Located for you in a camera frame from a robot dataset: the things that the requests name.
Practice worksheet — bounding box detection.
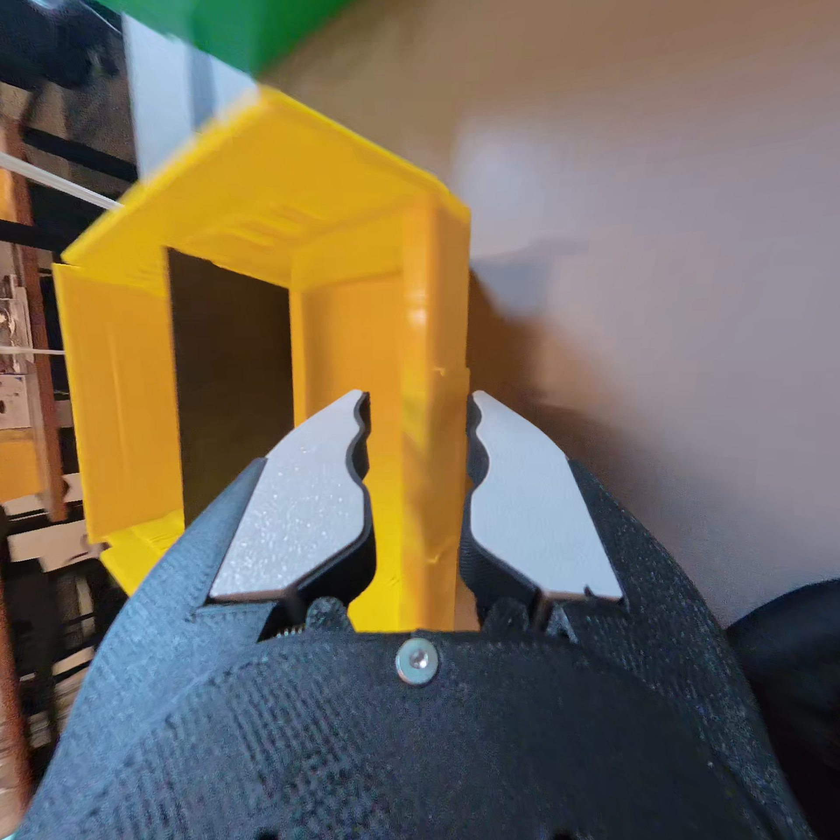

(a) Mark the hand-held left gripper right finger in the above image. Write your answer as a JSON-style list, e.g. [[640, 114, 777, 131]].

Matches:
[[459, 390, 624, 608]]

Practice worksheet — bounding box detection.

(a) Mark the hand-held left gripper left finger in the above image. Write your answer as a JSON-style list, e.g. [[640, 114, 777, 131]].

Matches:
[[207, 389, 378, 611]]

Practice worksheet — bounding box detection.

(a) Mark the yellow plastic bin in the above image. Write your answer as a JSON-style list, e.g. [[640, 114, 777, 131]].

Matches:
[[51, 85, 473, 632]]

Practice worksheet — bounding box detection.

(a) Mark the black mesh wrist rest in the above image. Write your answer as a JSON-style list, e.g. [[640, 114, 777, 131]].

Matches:
[[724, 579, 840, 840]]

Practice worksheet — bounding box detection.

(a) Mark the green plastic bin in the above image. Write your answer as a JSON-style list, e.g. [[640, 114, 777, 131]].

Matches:
[[98, 0, 358, 74]]

